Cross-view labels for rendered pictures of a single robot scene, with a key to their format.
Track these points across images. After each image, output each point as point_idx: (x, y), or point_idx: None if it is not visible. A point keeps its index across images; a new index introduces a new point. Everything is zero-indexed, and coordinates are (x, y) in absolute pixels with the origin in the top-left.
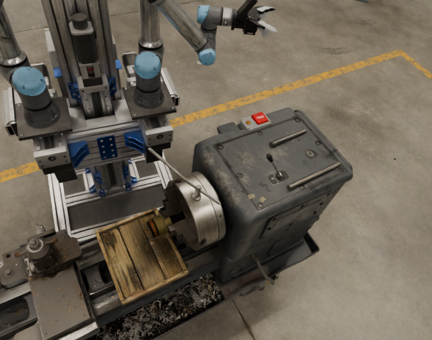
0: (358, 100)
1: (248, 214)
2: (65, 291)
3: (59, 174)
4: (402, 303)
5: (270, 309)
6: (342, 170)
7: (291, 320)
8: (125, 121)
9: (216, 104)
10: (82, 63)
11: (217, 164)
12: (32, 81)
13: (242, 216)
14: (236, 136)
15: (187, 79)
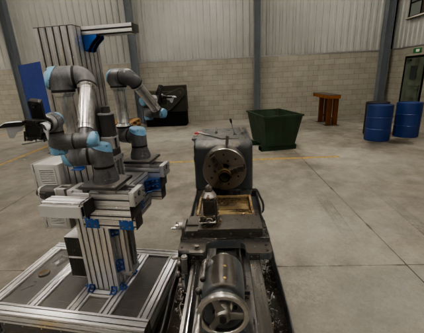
0: (171, 182)
1: (247, 141)
2: (235, 218)
3: (137, 218)
4: (288, 212)
5: None
6: (243, 128)
7: (278, 248)
8: (139, 174)
9: None
10: (112, 136)
11: (213, 141)
12: (106, 143)
13: (247, 143)
14: (202, 137)
15: (69, 230)
